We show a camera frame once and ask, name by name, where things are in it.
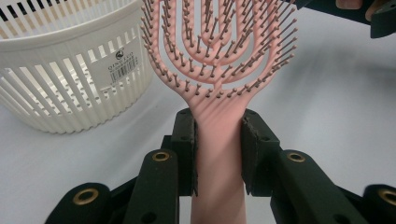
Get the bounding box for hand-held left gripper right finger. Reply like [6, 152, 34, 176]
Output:
[241, 108, 281, 198]

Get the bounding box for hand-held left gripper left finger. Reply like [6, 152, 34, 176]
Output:
[161, 107, 199, 197]

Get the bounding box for pink hairbrush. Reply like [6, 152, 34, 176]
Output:
[139, 0, 299, 224]

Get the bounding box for white slotted plastic basket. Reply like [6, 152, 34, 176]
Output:
[0, 0, 156, 135]

